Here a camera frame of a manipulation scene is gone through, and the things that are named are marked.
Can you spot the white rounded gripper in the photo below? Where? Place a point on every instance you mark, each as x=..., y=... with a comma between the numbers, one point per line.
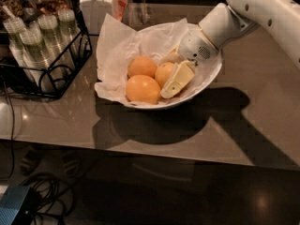
x=194, y=46

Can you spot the orange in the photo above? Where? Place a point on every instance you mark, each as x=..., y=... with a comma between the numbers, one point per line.
x=142, y=65
x=143, y=88
x=163, y=73

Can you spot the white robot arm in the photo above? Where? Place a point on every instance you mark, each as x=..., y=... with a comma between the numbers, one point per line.
x=232, y=19

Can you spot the white ceramic bowl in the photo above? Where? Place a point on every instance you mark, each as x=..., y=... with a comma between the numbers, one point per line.
x=205, y=73

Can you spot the white paper liner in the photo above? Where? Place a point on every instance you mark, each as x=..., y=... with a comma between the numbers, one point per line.
x=118, y=44

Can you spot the orange white packet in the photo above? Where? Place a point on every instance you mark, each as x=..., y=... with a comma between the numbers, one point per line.
x=119, y=8

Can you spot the white lidded jar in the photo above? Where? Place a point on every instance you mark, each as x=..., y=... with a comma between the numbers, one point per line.
x=94, y=13

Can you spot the clear plastic cup stack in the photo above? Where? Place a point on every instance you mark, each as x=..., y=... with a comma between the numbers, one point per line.
x=13, y=27
x=68, y=23
x=50, y=31
x=37, y=56

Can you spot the blue grey box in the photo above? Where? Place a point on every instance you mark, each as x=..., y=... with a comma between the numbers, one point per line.
x=13, y=209

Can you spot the black wire basket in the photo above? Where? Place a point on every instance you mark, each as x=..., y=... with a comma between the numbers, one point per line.
x=19, y=79

